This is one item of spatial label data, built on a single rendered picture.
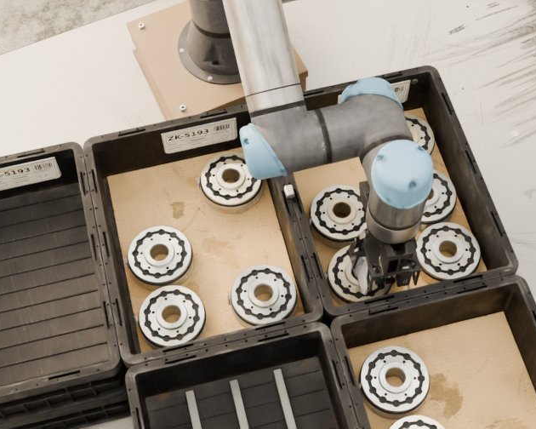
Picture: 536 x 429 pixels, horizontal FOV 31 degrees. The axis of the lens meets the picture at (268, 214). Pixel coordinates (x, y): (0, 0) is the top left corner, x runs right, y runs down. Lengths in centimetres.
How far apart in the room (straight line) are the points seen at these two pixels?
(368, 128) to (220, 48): 55
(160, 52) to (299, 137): 64
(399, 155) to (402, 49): 77
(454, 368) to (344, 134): 44
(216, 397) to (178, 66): 65
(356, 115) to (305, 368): 42
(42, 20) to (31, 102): 110
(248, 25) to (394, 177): 27
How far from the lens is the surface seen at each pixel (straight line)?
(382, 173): 119
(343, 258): 151
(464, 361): 150
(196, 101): 175
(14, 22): 303
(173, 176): 163
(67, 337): 153
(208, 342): 138
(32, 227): 163
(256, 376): 147
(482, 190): 152
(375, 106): 127
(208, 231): 157
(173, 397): 147
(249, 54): 125
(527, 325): 146
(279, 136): 124
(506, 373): 150
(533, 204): 180
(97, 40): 200
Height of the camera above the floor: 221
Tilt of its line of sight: 61 degrees down
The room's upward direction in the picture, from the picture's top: 3 degrees counter-clockwise
